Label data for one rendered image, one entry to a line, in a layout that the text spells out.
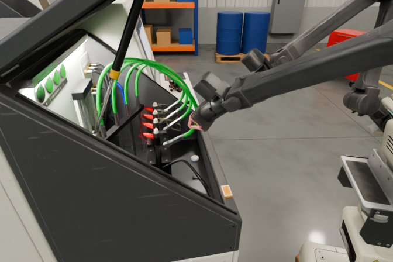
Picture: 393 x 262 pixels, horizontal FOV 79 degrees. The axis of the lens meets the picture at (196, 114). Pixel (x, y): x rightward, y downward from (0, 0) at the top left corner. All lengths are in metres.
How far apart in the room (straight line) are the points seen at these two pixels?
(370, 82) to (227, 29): 4.70
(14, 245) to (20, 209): 0.15
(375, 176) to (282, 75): 0.62
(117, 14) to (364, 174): 1.16
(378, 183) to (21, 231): 1.09
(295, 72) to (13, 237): 0.82
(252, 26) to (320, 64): 5.20
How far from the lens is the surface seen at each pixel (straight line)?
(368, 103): 1.04
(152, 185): 0.67
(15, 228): 0.84
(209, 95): 0.66
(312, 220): 2.23
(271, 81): 0.55
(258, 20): 5.66
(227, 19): 5.55
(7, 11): 4.53
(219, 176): 0.99
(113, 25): 1.20
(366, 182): 1.01
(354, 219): 1.22
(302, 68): 0.52
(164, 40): 6.26
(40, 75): 0.69
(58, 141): 0.61
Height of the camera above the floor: 1.63
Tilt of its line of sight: 29 degrees down
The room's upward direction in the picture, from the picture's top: straight up
